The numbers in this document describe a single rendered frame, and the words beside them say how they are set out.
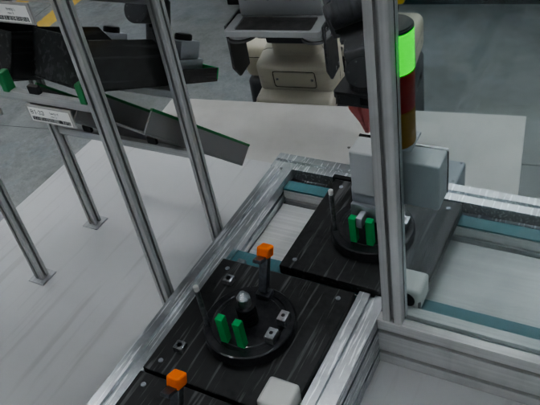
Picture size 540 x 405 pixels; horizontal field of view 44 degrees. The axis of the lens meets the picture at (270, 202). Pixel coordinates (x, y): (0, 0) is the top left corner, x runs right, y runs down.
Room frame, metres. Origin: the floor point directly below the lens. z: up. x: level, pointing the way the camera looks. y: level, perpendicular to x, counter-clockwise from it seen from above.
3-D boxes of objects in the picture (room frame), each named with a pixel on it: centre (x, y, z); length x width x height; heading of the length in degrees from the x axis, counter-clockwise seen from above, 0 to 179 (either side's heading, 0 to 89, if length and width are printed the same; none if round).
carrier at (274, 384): (0.68, 0.06, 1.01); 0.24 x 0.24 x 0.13; 56
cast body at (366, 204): (0.83, -0.16, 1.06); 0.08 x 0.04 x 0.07; 144
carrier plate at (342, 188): (0.84, -0.16, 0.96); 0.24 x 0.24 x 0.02; 56
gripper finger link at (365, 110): (1.07, -0.20, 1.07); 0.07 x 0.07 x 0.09; 56
